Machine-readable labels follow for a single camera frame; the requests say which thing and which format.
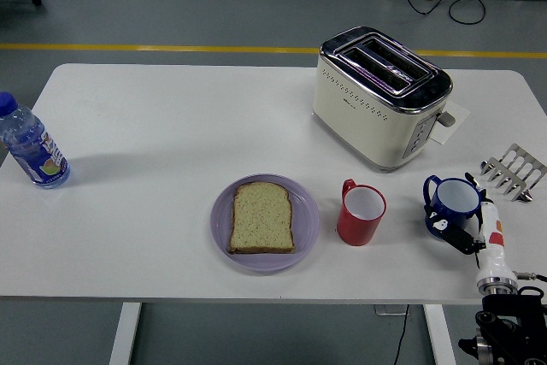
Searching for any white box under table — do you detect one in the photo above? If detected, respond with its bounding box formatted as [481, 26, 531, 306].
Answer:
[374, 304, 410, 317]

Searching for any silver metal toast rack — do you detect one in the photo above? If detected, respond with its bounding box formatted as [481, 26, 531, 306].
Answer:
[479, 143, 547, 203]

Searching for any blue-capped plastic water bottle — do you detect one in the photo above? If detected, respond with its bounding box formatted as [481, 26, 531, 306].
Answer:
[0, 91, 72, 190]

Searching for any cream and chrome toaster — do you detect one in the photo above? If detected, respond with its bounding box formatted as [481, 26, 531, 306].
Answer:
[311, 26, 457, 174]

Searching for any blue enamel mug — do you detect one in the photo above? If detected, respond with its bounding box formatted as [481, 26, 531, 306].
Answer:
[422, 174, 482, 240]

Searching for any purple round plate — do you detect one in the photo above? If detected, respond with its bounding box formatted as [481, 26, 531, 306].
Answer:
[209, 173, 321, 273]

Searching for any thin black hanging cable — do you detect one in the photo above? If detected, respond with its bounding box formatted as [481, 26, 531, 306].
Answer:
[391, 304, 411, 365]

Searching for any slice of toast bread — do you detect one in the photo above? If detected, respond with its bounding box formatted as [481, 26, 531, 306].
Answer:
[226, 181, 297, 255]

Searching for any white paper sheet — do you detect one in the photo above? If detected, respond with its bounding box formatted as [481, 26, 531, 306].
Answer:
[429, 100, 471, 146]

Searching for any white table leg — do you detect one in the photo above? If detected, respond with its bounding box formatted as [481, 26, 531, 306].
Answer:
[422, 303, 457, 365]
[109, 303, 143, 365]

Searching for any red enamel mug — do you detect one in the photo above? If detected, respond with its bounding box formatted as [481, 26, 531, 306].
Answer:
[336, 178, 388, 248]

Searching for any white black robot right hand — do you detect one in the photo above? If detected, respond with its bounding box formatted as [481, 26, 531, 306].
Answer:
[422, 172, 517, 285]

